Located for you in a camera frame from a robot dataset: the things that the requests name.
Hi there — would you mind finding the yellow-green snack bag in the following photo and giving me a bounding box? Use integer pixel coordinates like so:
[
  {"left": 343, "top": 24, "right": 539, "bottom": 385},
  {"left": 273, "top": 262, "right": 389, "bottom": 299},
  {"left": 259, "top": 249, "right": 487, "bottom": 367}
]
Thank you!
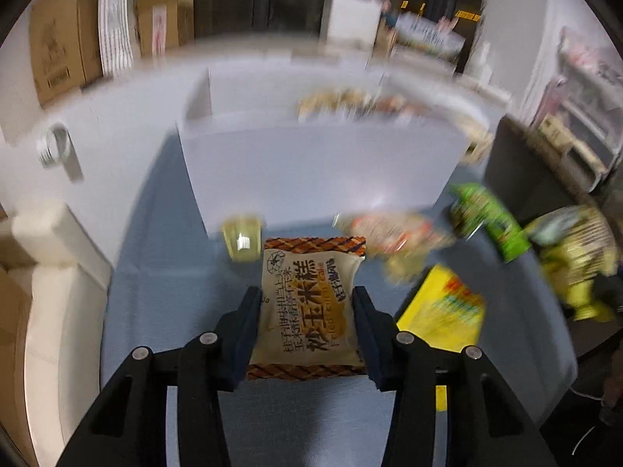
[{"left": 524, "top": 205, "right": 619, "bottom": 323}]

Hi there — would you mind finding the cream sofa armrest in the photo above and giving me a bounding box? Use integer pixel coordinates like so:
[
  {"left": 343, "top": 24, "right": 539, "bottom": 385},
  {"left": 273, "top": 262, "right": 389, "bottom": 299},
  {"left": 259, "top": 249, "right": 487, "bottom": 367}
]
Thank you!
[{"left": 9, "top": 202, "right": 112, "bottom": 466}]

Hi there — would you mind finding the clear jelly cup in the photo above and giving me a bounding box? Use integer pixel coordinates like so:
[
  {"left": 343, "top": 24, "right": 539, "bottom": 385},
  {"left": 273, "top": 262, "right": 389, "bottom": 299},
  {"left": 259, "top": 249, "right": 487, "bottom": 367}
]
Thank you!
[{"left": 222, "top": 215, "right": 263, "bottom": 263}]

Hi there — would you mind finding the white foam box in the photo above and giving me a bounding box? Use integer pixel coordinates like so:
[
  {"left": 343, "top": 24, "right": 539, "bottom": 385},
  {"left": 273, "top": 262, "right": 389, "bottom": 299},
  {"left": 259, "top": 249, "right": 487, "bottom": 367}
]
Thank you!
[{"left": 320, "top": 0, "right": 381, "bottom": 49}]

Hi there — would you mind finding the small open cardboard box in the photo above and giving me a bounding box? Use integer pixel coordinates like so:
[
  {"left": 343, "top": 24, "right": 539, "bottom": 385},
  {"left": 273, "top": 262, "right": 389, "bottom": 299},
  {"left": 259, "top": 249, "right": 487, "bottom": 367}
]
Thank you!
[{"left": 136, "top": 0, "right": 195, "bottom": 57}]

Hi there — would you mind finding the corn rice cake packet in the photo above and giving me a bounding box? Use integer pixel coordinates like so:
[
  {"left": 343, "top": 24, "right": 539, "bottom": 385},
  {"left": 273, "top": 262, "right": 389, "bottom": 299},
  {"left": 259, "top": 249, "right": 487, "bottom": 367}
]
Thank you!
[{"left": 246, "top": 236, "right": 366, "bottom": 382}]

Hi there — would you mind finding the white dotted paper bag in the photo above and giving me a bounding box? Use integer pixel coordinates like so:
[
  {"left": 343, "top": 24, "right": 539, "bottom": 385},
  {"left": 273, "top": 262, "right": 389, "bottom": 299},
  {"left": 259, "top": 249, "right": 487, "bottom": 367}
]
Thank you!
[{"left": 98, "top": 0, "right": 134, "bottom": 77}]

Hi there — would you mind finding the round cracker snack packet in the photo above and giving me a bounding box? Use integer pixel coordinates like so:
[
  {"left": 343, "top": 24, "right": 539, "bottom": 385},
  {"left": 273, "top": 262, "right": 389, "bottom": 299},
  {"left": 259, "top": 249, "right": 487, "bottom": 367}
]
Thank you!
[{"left": 334, "top": 212, "right": 455, "bottom": 256}]

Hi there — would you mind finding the roll of white tape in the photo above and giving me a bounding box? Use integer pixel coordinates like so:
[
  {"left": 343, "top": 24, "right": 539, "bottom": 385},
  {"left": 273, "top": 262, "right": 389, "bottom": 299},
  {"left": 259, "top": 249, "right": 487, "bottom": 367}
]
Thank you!
[{"left": 36, "top": 123, "right": 72, "bottom": 168}]

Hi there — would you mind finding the printed landscape carton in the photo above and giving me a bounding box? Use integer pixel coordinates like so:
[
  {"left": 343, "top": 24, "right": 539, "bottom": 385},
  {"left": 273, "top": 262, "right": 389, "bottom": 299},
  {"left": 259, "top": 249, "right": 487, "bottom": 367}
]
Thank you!
[{"left": 395, "top": 13, "right": 466, "bottom": 63}]

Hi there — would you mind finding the white storage box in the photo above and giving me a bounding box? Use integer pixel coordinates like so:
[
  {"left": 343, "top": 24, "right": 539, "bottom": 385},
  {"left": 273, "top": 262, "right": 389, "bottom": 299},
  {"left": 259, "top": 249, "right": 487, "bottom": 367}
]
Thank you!
[{"left": 178, "top": 65, "right": 493, "bottom": 233}]

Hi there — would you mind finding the clear plastic drawer shelf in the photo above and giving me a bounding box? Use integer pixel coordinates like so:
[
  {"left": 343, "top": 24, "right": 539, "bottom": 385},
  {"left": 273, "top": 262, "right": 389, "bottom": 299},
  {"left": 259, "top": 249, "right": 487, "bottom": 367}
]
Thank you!
[{"left": 532, "top": 26, "right": 622, "bottom": 193}]

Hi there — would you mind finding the green snack bag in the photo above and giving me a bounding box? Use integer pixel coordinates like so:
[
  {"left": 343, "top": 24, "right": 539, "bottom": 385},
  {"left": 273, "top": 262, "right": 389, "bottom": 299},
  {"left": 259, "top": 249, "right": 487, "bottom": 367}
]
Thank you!
[{"left": 449, "top": 183, "right": 531, "bottom": 263}]

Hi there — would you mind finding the yellow snack pouch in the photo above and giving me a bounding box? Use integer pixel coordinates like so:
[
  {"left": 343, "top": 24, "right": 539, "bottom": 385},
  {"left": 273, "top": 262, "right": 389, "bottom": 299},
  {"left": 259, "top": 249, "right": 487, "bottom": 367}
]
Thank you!
[{"left": 395, "top": 262, "right": 488, "bottom": 413}]

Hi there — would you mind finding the large brown cardboard box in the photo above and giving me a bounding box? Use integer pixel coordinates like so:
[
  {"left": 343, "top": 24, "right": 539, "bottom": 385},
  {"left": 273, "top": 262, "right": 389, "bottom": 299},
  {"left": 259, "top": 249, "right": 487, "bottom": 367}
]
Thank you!
[{"left": 28, "top": 0, "right": 102, "bottom": 105}]

